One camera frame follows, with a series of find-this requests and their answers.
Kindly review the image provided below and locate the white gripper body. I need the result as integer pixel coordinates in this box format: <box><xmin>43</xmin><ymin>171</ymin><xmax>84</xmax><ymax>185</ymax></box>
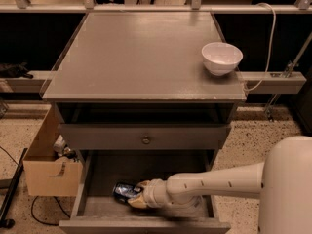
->
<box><xmin>143</xmin><ymin>179</ymin><xmax>170</xmax><ymax>208</ymax></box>

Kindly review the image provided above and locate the blue pepsi can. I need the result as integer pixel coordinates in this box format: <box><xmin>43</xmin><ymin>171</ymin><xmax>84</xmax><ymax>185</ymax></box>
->
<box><xmin>113</xmin><ymin>182</ymin><xmax>143</xmax><ymax>203</ymax></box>

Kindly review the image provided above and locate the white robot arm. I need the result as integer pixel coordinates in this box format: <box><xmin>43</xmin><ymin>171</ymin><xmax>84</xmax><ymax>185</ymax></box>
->
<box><xmin>129</xmin><ymin>136</ymin><xmax>312</xmax><ymax>234</ymax></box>

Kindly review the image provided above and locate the round metal drawer knob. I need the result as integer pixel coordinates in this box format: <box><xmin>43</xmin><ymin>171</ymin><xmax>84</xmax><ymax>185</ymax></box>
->
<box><xmin>142</xmin><ymin>136</ymin><xmax>151</xmax><ymax>144</ymax></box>

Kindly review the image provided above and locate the open grey middle drawer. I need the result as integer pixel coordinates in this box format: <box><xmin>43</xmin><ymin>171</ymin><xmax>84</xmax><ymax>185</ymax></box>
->
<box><xmin>59</xmin><ymin>150</ymin><xmax>230</xmax><ymax>234</ymax></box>

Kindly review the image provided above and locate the closed grey top drawer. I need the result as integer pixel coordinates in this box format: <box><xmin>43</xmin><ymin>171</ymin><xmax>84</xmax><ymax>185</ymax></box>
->
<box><xmin>58</xmin><ymin>124</ymin><xmax>230</xmax><ymax>150</ymax></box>

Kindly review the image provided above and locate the grey wooden drawer cabinet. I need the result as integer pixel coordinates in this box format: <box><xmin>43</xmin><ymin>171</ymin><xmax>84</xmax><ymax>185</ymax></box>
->
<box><xmin>41</xmin><ymin>11</ymin><xmax>248</xmax><ymax>234</ymax></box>

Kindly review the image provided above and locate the cardboard box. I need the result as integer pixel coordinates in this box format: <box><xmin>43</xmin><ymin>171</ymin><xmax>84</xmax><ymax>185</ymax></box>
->
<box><xmin>23</xmin><ymin>108</ymin><xmax>83</xmax><ymax>197</ymax></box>

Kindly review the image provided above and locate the black bar on floor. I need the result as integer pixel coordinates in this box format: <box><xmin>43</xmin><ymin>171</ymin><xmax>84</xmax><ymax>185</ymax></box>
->
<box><xmin>0</xmin><ymin>148</ymin><xmax>27</xmax><ymax>229</ymax></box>

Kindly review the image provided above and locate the white ceramic bowl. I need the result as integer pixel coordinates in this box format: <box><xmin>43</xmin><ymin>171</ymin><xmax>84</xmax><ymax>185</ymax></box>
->
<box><xmin>201</xmin><ymin>42</ymin><xmax>243</xmax><ymax>76</ymax></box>

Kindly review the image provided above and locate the black object on ledge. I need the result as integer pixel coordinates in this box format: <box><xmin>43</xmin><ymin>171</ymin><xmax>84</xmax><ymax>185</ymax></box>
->
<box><xmin>0</xmin><ymin>62</ymin><xmax>33</xmax><ymax>79</ymax></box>

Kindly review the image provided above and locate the black floor cable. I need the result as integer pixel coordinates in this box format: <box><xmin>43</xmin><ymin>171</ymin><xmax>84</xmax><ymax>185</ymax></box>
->
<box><xmin>30</xmin><ymin>195</ymin><xmax>71</xmax><ymax>227</ymax></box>

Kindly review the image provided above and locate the metal diagonal bracket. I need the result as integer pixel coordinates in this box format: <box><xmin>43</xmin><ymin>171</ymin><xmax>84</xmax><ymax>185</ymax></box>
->
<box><xmin>264</xmin><ymin>31</ymin><xmax>312</xmax><ymax>122</ymax></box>

